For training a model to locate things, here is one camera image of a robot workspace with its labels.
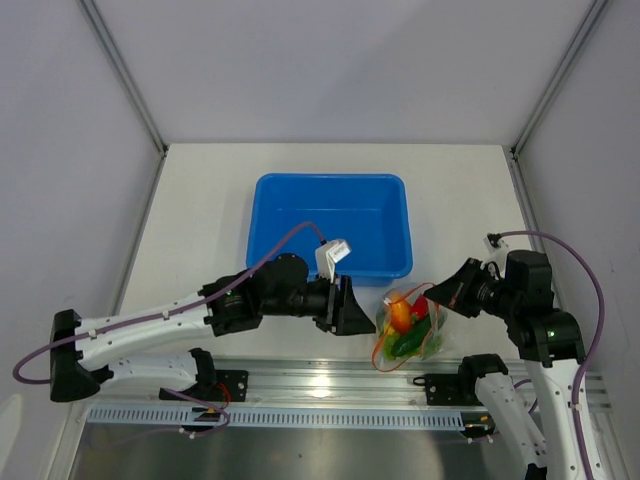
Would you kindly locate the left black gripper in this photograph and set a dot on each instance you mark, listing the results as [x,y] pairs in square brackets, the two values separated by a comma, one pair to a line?
[342,315]

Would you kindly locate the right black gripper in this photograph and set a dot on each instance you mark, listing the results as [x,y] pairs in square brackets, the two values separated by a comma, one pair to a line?
[453,292]

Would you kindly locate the red chili pepper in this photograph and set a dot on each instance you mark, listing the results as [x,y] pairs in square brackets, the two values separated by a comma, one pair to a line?
[419,309]

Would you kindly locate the yellow orange mango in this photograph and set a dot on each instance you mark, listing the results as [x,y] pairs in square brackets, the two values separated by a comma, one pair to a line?
[388,346]

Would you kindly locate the orange red mango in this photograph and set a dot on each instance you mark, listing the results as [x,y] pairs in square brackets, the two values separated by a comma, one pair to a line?
[399,309]

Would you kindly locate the green grape bunch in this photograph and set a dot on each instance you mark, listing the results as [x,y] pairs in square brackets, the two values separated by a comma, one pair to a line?
[431,345]

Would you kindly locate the clear zip top bag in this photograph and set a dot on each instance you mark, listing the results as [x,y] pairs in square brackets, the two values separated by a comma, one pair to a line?
[437,315]

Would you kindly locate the dark green cucumber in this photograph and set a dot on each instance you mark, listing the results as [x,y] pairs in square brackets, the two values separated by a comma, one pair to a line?
[409,342]

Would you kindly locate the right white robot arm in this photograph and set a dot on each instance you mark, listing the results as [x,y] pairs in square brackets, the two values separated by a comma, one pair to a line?
[562,443]

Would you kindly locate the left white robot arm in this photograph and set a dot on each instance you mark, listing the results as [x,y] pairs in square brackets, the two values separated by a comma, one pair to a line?
[89,354]

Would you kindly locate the blue plastic bin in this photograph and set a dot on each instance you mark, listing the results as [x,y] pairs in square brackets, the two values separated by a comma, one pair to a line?
[368,211]

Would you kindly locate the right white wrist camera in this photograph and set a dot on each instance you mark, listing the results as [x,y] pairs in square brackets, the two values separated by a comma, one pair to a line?
[497,249]

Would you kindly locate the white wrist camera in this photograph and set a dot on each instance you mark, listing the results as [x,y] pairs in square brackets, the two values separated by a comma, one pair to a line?
[328,255]
[497,249]

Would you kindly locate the aluminium mounting rail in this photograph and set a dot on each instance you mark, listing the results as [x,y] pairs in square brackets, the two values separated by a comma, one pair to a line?
[269,382]

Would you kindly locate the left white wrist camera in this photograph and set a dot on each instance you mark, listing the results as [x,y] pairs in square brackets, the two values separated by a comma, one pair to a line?
[328,255]

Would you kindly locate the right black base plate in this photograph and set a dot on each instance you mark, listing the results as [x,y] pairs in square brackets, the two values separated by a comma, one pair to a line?
[446,390]

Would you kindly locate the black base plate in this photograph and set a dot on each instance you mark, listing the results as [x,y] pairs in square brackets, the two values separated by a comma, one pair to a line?
[230,385]
[446,390]

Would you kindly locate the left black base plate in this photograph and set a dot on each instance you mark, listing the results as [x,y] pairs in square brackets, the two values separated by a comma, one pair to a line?
[230,385]

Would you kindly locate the right aluminium frame post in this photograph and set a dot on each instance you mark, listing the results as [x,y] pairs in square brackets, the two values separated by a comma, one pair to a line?
[560,74]

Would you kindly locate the aluminium frame post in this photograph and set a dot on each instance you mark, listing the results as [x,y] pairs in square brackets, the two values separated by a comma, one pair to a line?
[560,74]
[117,62]

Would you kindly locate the left aluminium frame post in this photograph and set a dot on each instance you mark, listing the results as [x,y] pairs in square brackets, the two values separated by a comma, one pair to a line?
[117,62]

